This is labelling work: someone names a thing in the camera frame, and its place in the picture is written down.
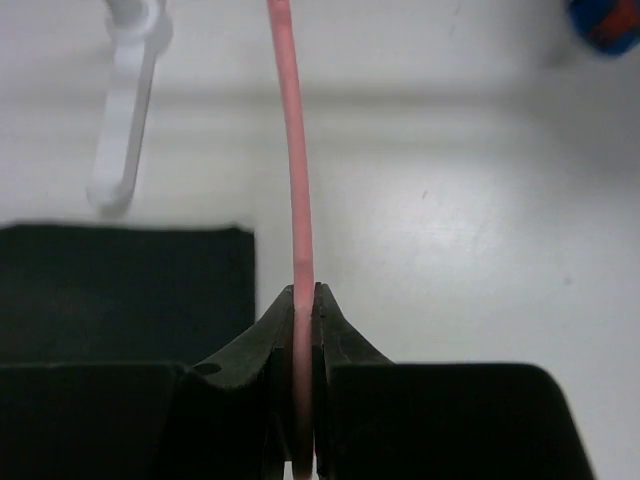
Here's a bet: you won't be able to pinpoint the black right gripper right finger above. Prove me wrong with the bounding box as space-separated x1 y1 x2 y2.
312 284 594 479

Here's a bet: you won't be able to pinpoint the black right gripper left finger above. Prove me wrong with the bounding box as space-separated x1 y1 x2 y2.
1 288 293 479

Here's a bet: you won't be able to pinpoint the black trousers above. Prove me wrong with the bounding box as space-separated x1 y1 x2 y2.
1 225 256 364

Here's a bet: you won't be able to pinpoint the pink plastic hanger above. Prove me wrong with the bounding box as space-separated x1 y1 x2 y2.
267 1 314 479

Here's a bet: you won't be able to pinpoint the white metal clothes rack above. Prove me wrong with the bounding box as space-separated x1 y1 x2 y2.
86 1 173 214

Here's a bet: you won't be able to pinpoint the blue patterned garment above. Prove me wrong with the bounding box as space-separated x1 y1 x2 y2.
568 0 639 57

